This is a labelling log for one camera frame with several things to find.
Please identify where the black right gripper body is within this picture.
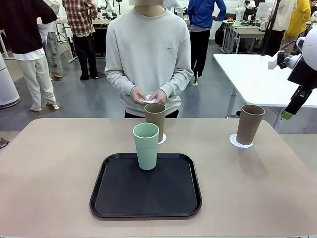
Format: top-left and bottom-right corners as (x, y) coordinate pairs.
(287, 59), (317, 90)

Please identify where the brown tall cup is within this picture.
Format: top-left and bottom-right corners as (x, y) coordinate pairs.
(236, 104), (265, 145)

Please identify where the tan tall cup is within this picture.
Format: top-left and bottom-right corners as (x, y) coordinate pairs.
(144, 102), (166, 143)

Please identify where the small white paper slip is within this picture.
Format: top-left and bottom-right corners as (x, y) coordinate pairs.
(140, 95), (157, 104)

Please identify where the mint green tall cup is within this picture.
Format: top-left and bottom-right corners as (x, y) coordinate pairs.
(133, 123), (159, 171)

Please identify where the person's left forearm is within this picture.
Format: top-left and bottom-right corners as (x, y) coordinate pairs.
(158, 68), (194, 97)

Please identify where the person's right forearm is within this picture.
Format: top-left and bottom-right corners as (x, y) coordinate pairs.
(104, 68), (138, 97)

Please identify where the person's left hand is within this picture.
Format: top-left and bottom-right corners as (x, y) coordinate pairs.
(151, 89), (168, 105)

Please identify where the person's right hand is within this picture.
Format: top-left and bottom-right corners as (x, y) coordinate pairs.
(130, 86), (147, 104)

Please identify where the white table with legs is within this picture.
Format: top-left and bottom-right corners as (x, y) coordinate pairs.
(212, 53), (317, 133)

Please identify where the person in yellow coat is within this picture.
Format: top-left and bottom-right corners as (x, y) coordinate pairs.
(281, 0), (312, 54)

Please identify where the person in cream top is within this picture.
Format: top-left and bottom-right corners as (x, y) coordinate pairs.
(262, 0), (298, 59)

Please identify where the black stand pole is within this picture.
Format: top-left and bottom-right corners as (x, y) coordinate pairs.
(260, 0), (282, 57)

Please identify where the grey workbench desk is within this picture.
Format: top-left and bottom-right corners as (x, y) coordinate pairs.
(222, 19), (267, 54)

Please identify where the white computer monitor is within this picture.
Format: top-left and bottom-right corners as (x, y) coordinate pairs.
(255, 2), (269, 19)

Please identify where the black backpack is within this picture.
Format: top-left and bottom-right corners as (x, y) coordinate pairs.
(214, 24), (225, 47)

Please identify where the person in blue shirt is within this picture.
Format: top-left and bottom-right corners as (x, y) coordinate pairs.
(187, 0), (227, 85)

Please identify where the person in white top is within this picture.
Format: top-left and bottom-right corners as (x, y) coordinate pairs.
(163, 0), (184, 18)

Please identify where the person in grey sweatshirt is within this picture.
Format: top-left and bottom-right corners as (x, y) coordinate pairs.
(104, 4), (194, 119)

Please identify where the black plastic tray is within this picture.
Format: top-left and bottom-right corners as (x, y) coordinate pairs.
(89, 152), (203, 219)

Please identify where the beige topped desk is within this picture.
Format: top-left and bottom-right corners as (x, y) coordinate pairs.
(55, 18), (114, 62)

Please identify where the person in plaid shirt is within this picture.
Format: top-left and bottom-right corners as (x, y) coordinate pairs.
(61, 0), (100, 80)

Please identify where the person in grey patterned skirt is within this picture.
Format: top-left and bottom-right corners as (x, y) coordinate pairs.
(37, 0), (64, 80)

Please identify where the person in black shirt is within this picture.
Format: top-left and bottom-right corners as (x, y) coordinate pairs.
(0, 0), (59, 112)

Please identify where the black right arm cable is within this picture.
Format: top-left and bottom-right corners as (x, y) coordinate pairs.
(280, 41), (299, 53)

